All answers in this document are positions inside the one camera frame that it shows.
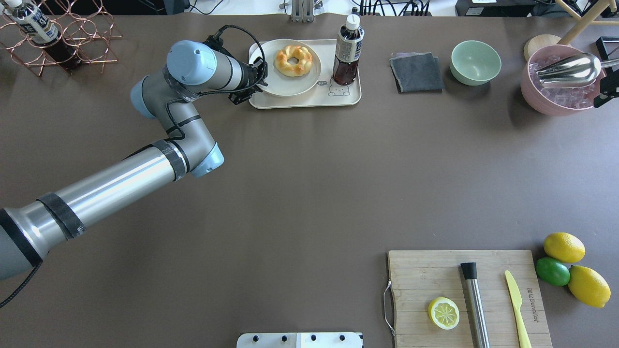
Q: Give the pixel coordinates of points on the bamboo cutting board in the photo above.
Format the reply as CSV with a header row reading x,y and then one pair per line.
x,y
417,277

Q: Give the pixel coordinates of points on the dark tea bottle on tray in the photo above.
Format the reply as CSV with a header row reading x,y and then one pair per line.
x,y
347,52

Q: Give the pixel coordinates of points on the yellow plastic knife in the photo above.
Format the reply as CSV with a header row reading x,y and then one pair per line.
x,y
517,301

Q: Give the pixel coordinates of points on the steel muddler bar tool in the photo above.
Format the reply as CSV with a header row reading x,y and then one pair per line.
x,y
478,318

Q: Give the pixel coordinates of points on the tea bottle in rack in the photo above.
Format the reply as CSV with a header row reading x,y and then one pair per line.
x,y
43,32

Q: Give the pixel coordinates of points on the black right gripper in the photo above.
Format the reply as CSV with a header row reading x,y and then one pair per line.
x,y
605,92

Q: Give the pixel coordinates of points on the whole lemon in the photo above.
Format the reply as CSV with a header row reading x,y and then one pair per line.
x,y
589,287
564,247

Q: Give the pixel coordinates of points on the steel ice scoop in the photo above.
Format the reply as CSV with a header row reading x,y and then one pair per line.
x,y
579,70

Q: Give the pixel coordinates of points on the grey folded cloth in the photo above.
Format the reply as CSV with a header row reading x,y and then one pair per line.
x,y
416,72

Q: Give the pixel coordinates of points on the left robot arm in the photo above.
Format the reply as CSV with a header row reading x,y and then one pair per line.
x,y
192,70

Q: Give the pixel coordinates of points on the pink ice bowl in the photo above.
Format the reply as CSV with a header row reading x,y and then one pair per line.
x,y
543,100

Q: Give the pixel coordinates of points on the twisted glazed donut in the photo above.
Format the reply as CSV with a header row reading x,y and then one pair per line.
x,y
294,61

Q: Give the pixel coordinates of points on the green lime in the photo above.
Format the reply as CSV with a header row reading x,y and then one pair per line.
x,y
552,271

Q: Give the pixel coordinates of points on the round wooden stand base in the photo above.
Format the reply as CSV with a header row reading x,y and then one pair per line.
x,y
538,42

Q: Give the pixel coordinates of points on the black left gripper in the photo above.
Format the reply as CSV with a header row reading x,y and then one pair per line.
x,y
248,77

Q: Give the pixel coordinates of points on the mint green bowl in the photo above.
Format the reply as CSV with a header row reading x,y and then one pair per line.
x,y
474,63

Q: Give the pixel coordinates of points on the white round plate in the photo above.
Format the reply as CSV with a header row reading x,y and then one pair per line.
x,y
279,84

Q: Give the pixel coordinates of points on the upper whole lemon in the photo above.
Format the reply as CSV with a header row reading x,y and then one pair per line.
x,y
564,247

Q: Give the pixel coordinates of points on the cream rabbit tray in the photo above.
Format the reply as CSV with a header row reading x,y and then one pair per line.
x,y
325,93

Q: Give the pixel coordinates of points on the lemon half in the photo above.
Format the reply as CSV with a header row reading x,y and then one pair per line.
x,y
444,313

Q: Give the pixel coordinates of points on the lower whole lemon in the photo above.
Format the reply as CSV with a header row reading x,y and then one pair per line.
x,y
589,287

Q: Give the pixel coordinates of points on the copper wire bottle rack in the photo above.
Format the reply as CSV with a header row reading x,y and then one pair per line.
x,y
85,25

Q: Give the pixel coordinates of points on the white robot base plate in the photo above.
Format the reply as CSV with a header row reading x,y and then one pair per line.
x,y
335,339

